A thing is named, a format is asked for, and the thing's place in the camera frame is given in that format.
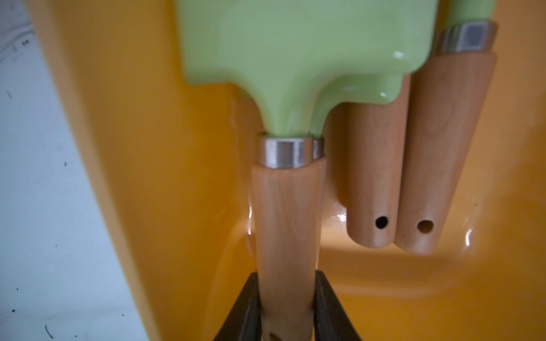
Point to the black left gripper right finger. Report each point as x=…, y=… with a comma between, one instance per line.
x=330, y=319

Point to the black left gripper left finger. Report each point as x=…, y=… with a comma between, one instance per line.
x=243, y=322

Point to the green spade fork wooden handle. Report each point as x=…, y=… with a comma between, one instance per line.
x=375, y=134

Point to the green rake wooden handle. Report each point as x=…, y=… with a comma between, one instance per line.
x=288, y=55

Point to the yellow plastic storage box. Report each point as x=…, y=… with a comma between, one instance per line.
x=170, y=167

